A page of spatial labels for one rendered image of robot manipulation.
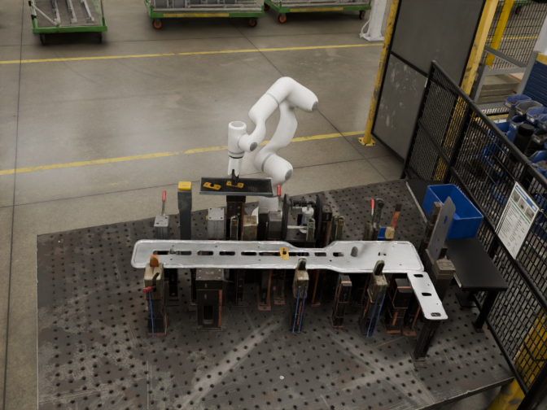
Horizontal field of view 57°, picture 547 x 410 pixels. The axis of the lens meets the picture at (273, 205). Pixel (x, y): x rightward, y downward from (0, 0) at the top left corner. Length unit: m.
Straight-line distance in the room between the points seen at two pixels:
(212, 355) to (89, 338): 0.57
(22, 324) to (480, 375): 2.68
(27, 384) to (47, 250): 0.79
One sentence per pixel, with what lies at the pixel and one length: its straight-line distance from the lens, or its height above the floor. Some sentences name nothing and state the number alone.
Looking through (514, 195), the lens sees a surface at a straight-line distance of 2.52.
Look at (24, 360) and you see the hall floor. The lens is 3.44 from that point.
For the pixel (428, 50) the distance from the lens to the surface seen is 4.74.
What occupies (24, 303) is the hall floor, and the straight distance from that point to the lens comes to 3.77.
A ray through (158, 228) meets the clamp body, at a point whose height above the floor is 1.05.
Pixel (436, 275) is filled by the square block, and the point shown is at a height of 1.01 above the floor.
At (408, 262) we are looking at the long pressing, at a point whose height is 1.00.
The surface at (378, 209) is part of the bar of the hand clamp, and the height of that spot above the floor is 1.16.
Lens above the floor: 2.58
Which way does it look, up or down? 35 degrees down
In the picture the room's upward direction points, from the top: 6 degrees clockwise
